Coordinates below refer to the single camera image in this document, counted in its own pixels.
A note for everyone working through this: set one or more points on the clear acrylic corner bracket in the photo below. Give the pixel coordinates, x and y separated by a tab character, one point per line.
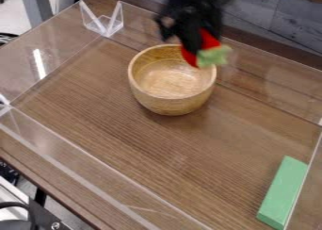
105	25

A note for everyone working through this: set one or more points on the red felt strawberry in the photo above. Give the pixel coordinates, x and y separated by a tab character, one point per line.
211	55

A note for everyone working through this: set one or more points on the light wooden bowl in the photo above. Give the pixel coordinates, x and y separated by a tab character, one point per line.
167	86

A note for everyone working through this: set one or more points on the clear acrylic enclosure wall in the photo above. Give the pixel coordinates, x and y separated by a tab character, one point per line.
130	169

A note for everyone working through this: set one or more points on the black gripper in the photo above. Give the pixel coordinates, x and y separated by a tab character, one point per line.
183	17

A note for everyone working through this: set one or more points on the green rectangular block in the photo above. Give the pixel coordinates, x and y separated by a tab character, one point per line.
276	207

